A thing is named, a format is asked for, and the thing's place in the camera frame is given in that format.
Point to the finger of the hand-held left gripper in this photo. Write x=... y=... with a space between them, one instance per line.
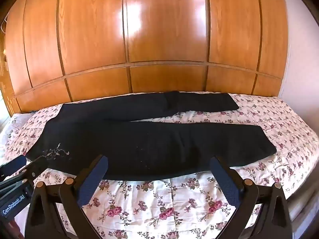
x=37 y=165
x=13 y=165

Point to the white mattress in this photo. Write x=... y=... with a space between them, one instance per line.
x=305 y=204

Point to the floral bedspread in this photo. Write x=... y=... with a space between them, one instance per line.
x=162 y=204

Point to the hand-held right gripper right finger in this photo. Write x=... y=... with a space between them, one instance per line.
x=225 y=181

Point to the wooden wardrobe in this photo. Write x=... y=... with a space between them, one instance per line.
x=162 y=29

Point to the black pants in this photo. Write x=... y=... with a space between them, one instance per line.
x=149 y=149

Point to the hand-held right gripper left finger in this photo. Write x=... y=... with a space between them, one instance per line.
x=91 y=181

